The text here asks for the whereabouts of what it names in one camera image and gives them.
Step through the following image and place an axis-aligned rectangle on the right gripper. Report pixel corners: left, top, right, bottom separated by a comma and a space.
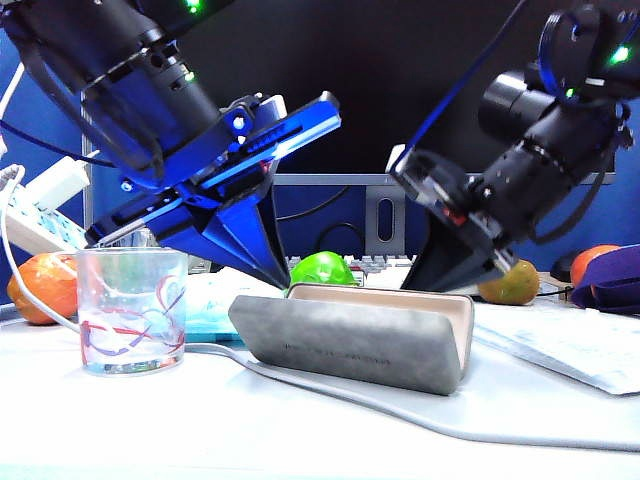
394, 149, 521, 294

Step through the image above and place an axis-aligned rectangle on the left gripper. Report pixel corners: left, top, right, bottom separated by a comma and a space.
84, 91, 343, 289

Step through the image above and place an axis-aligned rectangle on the grey suede glasses case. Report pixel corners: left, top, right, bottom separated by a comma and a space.
228, 282, 475, 396

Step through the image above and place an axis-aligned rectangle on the glass cup with ribbon print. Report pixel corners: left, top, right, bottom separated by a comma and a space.
75, 247, 190, 377

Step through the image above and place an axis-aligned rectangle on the brown kiwi fruit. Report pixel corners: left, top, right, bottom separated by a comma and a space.
477, 258, 541, 306

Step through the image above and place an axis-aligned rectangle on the blue face mask pack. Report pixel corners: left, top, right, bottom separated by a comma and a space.
184, 272, 289, 344

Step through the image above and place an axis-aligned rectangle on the green apple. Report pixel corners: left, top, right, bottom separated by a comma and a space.
288, 251, 359, 289

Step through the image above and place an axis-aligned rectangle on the white and grey keyboard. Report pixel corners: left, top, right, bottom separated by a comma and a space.
287, 253, 481, 296

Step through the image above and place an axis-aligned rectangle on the black computer mouse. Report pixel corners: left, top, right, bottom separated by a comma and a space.
549, 252, 581, 284

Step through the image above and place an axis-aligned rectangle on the grey monitor stand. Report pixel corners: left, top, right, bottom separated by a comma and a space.
364, 185, 407, 256

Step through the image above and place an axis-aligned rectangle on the orange fruit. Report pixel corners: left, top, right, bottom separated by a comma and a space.
6, 252, 80, 326
569, 244, 621, 286

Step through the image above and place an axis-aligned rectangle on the clear plastic document folder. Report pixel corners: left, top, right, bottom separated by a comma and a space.
472, 304, 640, 396

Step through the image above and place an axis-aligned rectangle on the white charger adapter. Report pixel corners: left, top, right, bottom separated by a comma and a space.
24, 155, 92, 211

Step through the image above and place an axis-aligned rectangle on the black computer monitor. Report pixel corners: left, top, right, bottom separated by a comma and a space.
177, 0, 619, 187

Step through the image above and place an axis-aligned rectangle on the white power strip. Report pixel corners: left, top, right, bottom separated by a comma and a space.
0, 178, 91, 254

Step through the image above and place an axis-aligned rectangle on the black monitor cable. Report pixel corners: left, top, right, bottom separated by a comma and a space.
318, 222, 367, 259
274, 185, 351, 222

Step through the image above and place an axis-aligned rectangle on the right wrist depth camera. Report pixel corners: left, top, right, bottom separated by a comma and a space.
387, 143, 419, 176

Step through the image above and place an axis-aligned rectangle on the aluminium partition post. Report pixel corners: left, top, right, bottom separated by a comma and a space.
80, 89, 95, 231

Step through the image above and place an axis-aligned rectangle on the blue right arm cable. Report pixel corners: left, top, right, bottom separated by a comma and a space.
399, 0, 526, 169

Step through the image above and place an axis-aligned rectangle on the white charger cable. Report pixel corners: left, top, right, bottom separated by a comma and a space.
0, 199, 640, 454

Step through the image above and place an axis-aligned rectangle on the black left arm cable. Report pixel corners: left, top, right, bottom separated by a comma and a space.
0, 119, 116, 169

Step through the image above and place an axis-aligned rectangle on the grey power strip cord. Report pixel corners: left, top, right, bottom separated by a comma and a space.
0, 164, 26, 201

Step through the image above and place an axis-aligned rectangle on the white hanging cable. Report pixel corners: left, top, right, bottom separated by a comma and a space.
0, 62, 26, 121

